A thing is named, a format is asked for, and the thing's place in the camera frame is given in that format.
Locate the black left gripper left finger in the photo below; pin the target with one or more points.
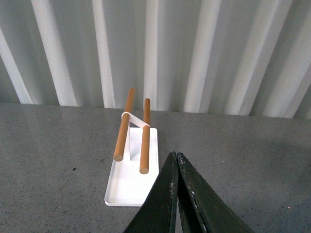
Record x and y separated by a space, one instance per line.
158 212

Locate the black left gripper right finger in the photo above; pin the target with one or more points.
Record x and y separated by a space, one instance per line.
201 209

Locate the white towel rack stand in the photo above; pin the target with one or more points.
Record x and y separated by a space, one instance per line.
135 165

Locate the white pleated curtain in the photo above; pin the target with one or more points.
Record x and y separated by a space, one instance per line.
236 57

